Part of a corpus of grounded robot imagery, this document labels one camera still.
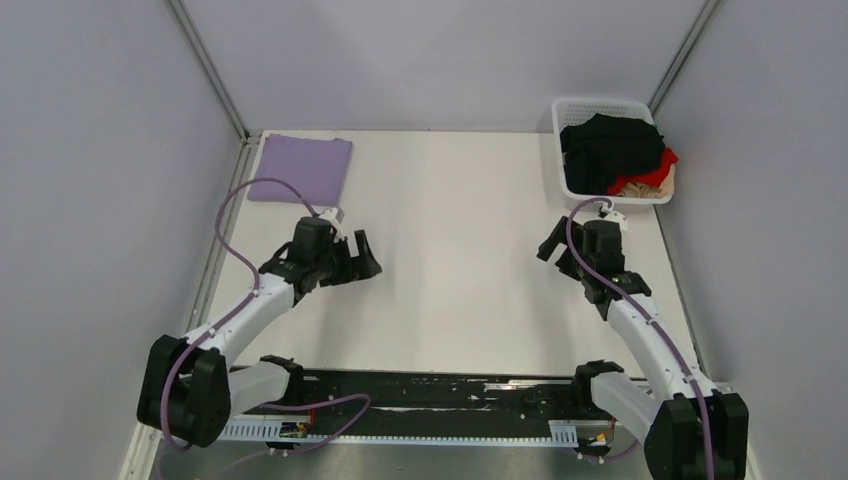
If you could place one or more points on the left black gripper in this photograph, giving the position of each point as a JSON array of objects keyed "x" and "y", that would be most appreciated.
[{"x": 353, "y": 267}]

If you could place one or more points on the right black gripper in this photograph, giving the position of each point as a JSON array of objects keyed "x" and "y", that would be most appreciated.
[{"x": 557, "y": 236}]

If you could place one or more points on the purple t shirt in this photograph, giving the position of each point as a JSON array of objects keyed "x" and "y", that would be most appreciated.
[{"x": 293, "y": 167}]

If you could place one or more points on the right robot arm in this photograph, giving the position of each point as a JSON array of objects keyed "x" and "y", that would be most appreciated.
[{"x": 687, "y": 427}]

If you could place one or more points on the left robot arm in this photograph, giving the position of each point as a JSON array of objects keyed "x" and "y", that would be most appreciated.
[{"x": 191, "y": 388}]

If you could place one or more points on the black t shirt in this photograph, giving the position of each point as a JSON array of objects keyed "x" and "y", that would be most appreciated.
[{"x": 604, "y": 148}]

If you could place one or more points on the red t shirt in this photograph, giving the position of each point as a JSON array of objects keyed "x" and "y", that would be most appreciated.
[{"x": 654, "y": 177}]

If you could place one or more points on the beige t shirt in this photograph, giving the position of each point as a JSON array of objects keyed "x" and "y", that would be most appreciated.
[{"x": 642, "y": 190}]

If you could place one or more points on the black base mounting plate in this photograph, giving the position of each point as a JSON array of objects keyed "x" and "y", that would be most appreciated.
[{"x": 440, "y": 404}]

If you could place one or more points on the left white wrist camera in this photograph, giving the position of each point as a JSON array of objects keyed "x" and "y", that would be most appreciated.
[{"x": 335, "y": 216}]

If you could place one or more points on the white slotted cable duct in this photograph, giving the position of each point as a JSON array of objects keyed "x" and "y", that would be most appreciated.
[{"x": 560, "y": 436}]

